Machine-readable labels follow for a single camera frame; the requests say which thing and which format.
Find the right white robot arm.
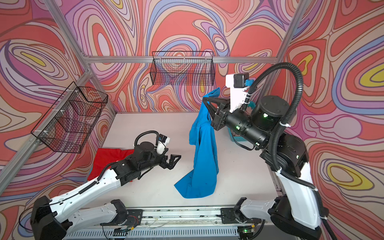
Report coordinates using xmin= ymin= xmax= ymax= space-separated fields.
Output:
xmin=203 ymin=96 xmax=329 ymax=240

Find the black wire basket wall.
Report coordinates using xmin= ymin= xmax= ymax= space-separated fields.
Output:
xmin=150 ymin=51 xmax=216 ymax=86
xmin=31 ymin=82 xmax=108 ymax=154

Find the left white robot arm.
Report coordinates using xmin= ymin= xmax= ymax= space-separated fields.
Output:
xmin=30 ymin=131 xmax=181 ymax=240

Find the teal plastic laundry basket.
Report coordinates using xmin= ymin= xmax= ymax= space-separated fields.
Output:
xmin=228 ymin=79 xmax=259 ymax=144

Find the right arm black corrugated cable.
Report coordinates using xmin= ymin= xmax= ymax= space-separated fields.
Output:
xmin=245 ymin=62 xmax=338 ymax=240

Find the black wire basket left wall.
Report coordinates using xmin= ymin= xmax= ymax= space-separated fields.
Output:
xmin=31 ymin=82 xmax=108 ymax=154

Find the aluminium horizontal back bar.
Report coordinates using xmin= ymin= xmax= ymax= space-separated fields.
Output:
xmin=83 ymin=55 xmax=278 ymax=64

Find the aluminium frame corner post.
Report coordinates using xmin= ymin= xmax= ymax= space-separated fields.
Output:
xmin=254 ymin=0 xmax=314 ymax=103

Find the aluminium left frame post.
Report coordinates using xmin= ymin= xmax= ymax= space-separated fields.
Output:
xmin=1 ymin=1 xmax=114 ymax=198

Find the blue t shirt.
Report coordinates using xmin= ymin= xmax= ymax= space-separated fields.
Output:
xmin=175 ymin=103 xmax=219 ymax=199

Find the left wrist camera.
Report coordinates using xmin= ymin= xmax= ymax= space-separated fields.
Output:
xmin=157 ymin=134 xmax=170 ymax=155

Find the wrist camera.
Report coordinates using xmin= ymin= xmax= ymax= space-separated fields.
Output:
xmin=226 ymin=73 xmax=250 ymax=113
xmin=157 ymin=134 xmax=170 ymax=155

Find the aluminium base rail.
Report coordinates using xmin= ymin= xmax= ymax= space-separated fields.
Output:
xmin=47 ymin=203 xmax=310 ymax=240

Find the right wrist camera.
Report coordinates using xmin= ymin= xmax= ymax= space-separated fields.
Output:
xmin=226 ymin=73 xmax=250 ymax=113

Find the folded red t shirt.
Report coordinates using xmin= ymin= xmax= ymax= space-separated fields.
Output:
xmin=87 ymin=148 xmax=134 ymax=181

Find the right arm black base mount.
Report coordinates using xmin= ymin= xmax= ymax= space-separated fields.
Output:
xmin=217 ymin=197 xmax=262 ymax=225

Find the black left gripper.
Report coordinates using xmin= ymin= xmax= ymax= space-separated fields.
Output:
xmin=138 ymin=147 xmax=183 ymax=174

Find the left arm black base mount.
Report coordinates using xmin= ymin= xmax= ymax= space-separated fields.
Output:
xmin=101 ymin=200 xmax=144 ymax=227

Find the black wire basket back wall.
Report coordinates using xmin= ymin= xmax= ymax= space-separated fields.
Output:
xmin=150 ymin=51 xmax=216 ymax=86

